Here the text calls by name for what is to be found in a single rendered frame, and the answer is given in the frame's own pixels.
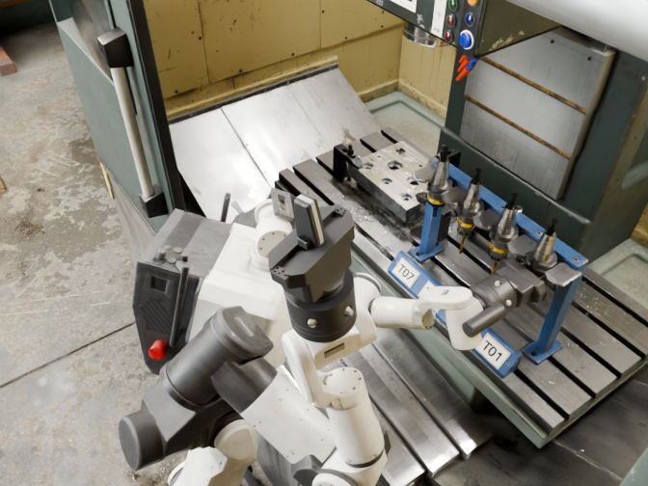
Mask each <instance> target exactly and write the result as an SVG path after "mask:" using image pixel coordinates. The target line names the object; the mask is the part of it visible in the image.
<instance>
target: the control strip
mask: <svg viewBox="0 0 648 486"><path fill-rule="evenodd" d="M449 1H450V0H448V7H449ZM483 1H484V0H478V2H477V4H476V5H475V6H471V5H470V4H469V2H468V0H465V1H464V7H463V12H462V19H461V25H460V31H459V38H460V35H461V34H462V33H464V32H467V33H469V34H470V35H471V37H472V45H471V46H470V47H469V48H464V47H463V46H462V45H461V44H460V41H459V38H458V43H457V49H456V51H458V52H459V53H461V54H463V55H465V56H467V57H469V58H471V59H472V60H473V55H474V50H475V45H476V39H477V34H478V28H479V22H480V17H481V12H482V7H483ZM455 2H456V9H455V10H452V9H451V8H449V9H450V10H451V11H452V12H456V11H457V10H458V8H459V2H458V0H455ZM468 14H470V15H471V16H472V18H473V24H472V25H469V24H467V22H466V16H467V15H468ZM449 15H451V16H452V17H453V19H454V23H453V25H452V26H449V25H448V24H447V23H446V24H447V26H448V27H450V28H453V27H454V26H455V25H456V17H455V15H454V14H453V13H449V14H448V15H447V16H446V18H447V17H448V16H449ZM445 21H446V19H445ZM445 32H449V33H450V34H451V41H446V39H445V33H444V39H445V41H446V42H447V43H452V42H453V40H454V35H453V32H452V31H451V30H449V29H447V30H445Z"/></svg>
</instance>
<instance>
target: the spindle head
mask: <svg viewBox="0 0 648 486"><path fill-rule="evenodd" d="M366 1H368V2H370V3H372V4H374V5H376V6H377V7H379V8H381V9H383V10H385V11H387V12H389V13H391V14H393V15H395V16H397V17H399V18H401V19H403V20H405V21H407V22H409V23H410V24H412V25H414V26H416V27H418V28H420V29H421V30H423V31H424V32H426V33H428V34H430V35H432V36H434V37H436V38H438V39H440V40H441V41H444V42H446V41H445V39H444V32H445V30H447V29H449V30H451V31H452V32H453V35H454V40H453V42H452V43H449V44H450V45H452V46H454V47H456V48H457V43H458V38H459V31H460V25H461V19H462V12H463V7H464V1H465V0H458V2H459V8H458V10H457V11H456V12H452V11H451V10H450V9H449V7H448V0H447V1H446V8H445V21H444V28H443V34H442V37H441V38H440V37H438V36H437V35H435V34H433V33H431V31H432V23H433V15H434V8H435V0H417V4H416V12H415V13H414V12H412V11H410V10H408V9H406V8H404V7H402V6H400V5H399V4H397V3H395V2H393V1H392V0H366ZM448 14H454V15H455V17H456V25H455V26H454V27H453V28H450V27H448V26H447V24H446V16H447V15H448ZM563 26H564V25H562V24H559V23H557V22H555V21H553V20H550V19H548V18H546V17H544V16H542V15H540V14H537V13H534V12H532V11H529V10H527V9H525V8H522V7H520V6H518V5H515V4H513V3H511V2H509V1H506V0H484V1H483V7H482V12H481V17H480V22H479V28H478V34H477V39H476V45H475V50H474V55H473V57H474V58H476V59H478V58H481V57H483V56H486V55H489V54H491V53H494V52H497V51H499V50H502V49H504V48H506V47H509V46H512V45H514V44H517V43H519V42H522V41H526V40H529V39H532V38H534V37H537V36H540V35H542V34H545V33H548V32H550V31H552V30H555V29H557V28H560V27H563ZM446 43H447V42H446Z"/></svg>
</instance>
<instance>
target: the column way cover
mask: <svg viewBox="0 0 648 486"><path fill-rule="evenodd" d="M591 44H592V41H591V40H588V39H586V38H583V37H581V36H579V35H576V34H574V33H572V32H570V31H567V30H565V29H563V28H557V29H555V30H552V31H550V32H548V33H545V34H542V35H540V36H537V37H534V38H532V39H529V40H525V41H522V42H519V43H517V44H514V45H512V46H509V47H506V48H504V49H502V50H499V51H497V52H494V53H491V54H489V55H486V56H483V57H481V58H479V60H478V61H477V64H475V67H473V68H472V70H471V71H470V73H468V78H467V83H466V89H465V94H464V97H465V99H466V102H465V108H464V113H463V119H462V123H461V129H460V135H459V138H461V139H462V140H464V141H465V142H467V143H468V144H470V145H472V146H473V147H475V148H476V149H478V150H480V151H481V152H483V153H484V154H486V155H487V156H489V157H490V158H492V159H494V160H495V161H497V162H498V163H500V164H501V165H502V166H503V167H505V168H506V169H508V170H509V171H511V172H513V173H514V174H516V175H517V176H519V177H521V178H522V179H524V180H525V181H527V182H528V183H530V184H531V185H533V186H535V187H536V188H538V189H539V190H541V191H542V192H544V193H545V194H547V195H548V196H550V197H551V198H553V199H554V200H557V199H559V198H561V197H562V195H563V192H564V189H565V186H566V183H567V181H568V178H569V175H570V173H571V170H572V167H573V164H574V161H575V158H576V156H577V155H579V153H580V150H581V145H582V142H583V139H584V136H585V134H586V131H587V128H588V125H589V123H590V120H591V117H592V115H593V112H594V110H595V109H597V107H598V104H599V101H600V98H601V95H602V92H603V90H604V87H605V84H606V82H607V79H608V75H609V72H610V69H611V66H612V63H613V60H614V57H615V55H616V52H615V51H613V50H607V52H605V53H603V52H600V51H598V50H596V49H594V48H591Z"/></svg>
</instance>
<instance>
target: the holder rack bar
mask: <svg viewBox="0 0 648 486"><path fill-rule="evenodd" d="M451 179H452V187H455V186H457V185H459V186H460V187H462V188H463V189H465V190H466V191H467V189H468V187H469V184H470V182H471V180H472V178H470V177H469V176H468V175H466V174H464V173H463V172H461V171H460V170H459V169H457V168H456V167H454V166H453V165H451V164H450V163H449V180H451ZM481 201H483V203H484V209H483V210H487V209H489V208H491V209H493V210H494V211H496V212H497V213H498V214H499V215H501V213H502V212H503V209H504V207H505V205H506V204H507V202H505V201H503V200H502V199H501V198H499V197H498V196H496V195H495V194H493V193H492V192H491V191H489V190H488V189H486V188H485V187H483V186H482V185H481ZM516 226H517V227H518V229H519V234H518V235H519V236H520V235H522V234H523V233H526V234H527V235H528V236H530V237H531V238H533V239H534V240H535V241H537V242H538V241H539V239H540V238H541V236H542V234H543V233H544V231H545V230H544V229H543V228H542V227H540V226H539V225H537V224H536V223H534V222H533V221H532V220H530V219H529V218H528V217H527V216H525V215H524V214H523V213H521V212H520V211H518V210H517V214H516ZM516 226H515V227H516ZM554 252H555V253H556V255H557V261H556V263H559V262H560V261H561V260H563V261H565V262H566V263H568V264H569V265H570V266H572V267H573V268H574V269H575V270H577V271H579V272H581V271H583V270H585V269H586V266H587V264H588V261H589V260H588V259H587V258H586V257H584V256H582V255H581V254H579V253H578V252H577V251H575V250H574V249H572V248H571V247H569V246H568V245H566V244H565V243H564V242H562V241H561V240H559V239H558V238H556V239H555V245H554Z"/></svg>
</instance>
